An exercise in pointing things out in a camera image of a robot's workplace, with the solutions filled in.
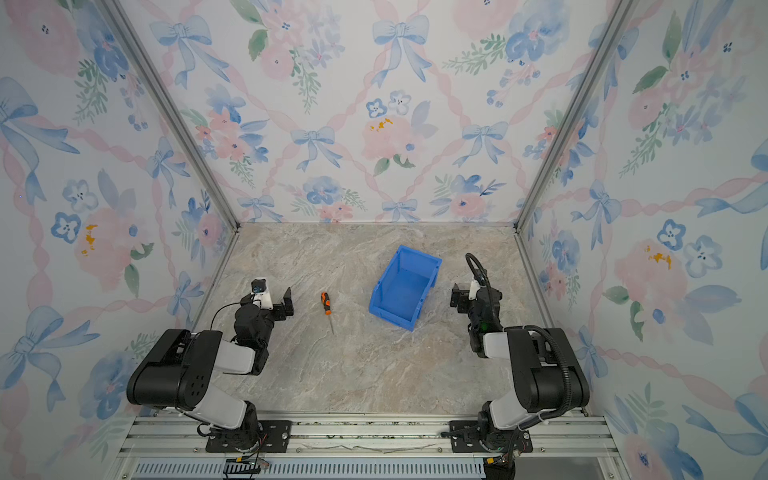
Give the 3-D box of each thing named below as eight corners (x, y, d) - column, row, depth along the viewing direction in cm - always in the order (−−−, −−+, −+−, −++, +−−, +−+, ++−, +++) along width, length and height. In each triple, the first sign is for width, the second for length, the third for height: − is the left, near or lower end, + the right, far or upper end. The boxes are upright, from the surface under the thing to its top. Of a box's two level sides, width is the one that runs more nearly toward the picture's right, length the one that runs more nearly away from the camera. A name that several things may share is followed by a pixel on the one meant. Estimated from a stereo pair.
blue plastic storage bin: (368, 315, 98) (366, 299, 90) (399, 262, 112) (400, 244, 104) (411, 335, 93) (413, 320, 85) (438, 277, 107) (442, 259, 99)
